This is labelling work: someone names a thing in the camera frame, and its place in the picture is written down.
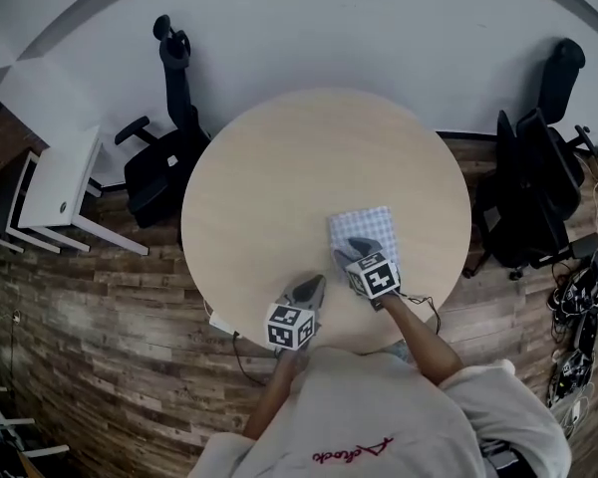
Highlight person's left forearm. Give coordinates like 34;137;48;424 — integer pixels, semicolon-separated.
241;349;310;440

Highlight wooden board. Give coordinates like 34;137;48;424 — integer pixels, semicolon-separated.
18;451;46;478

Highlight pile of black equipment cables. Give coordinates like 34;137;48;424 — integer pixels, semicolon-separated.
547;249;598;407

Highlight white power strip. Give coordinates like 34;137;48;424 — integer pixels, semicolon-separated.
207;310;238;337

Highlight black mesh office chair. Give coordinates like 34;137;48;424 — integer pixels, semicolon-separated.
461;109;574;282
515;37;598;273

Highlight blue checkered cloth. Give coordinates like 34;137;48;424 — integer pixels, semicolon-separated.
327;205;403;281

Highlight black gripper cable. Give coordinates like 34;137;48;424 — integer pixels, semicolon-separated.
402;294;444;337

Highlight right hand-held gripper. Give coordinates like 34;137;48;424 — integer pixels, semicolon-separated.
333;236;400;311

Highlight dark tables with white legs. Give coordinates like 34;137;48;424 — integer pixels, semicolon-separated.
0;383;71;478

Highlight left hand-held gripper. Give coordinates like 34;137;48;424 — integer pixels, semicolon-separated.
267;274;328;352

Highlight person's right forearm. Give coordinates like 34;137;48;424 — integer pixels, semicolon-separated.
381;291;464;387

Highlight black power strip cable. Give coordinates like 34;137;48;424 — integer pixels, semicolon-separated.
230;331;269;386

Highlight person's cream shirt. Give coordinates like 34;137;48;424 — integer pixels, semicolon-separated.
186;346;572;478

